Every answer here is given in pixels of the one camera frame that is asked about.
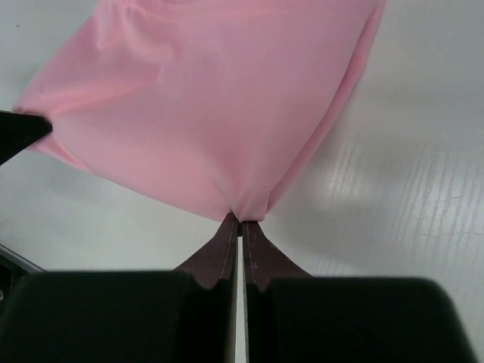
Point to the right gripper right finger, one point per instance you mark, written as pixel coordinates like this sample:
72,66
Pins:
293,316

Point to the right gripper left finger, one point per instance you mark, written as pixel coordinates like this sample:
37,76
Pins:
183,315

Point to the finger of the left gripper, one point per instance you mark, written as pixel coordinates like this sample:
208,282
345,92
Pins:
19,131

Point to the pink t shirt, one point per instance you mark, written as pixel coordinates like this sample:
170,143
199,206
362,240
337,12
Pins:
209,106

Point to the aluminium mounting rail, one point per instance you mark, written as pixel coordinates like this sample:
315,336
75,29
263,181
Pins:
14,268

